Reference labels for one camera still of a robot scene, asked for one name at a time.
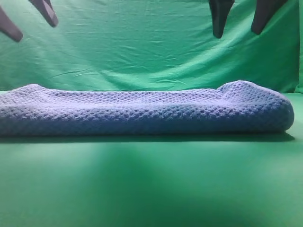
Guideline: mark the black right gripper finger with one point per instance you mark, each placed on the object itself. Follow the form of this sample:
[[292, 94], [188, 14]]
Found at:
[[265, 10], [219, 12]]

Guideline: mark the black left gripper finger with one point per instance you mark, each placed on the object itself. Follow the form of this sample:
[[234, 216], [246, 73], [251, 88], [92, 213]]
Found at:
[[46, 10], [9, 28]]

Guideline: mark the blue waffle weave towel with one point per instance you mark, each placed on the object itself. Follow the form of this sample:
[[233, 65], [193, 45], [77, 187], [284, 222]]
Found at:
[[239, 106]]

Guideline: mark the green backdrop cloth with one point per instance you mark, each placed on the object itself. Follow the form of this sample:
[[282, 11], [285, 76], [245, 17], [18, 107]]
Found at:
[[149, 45]]

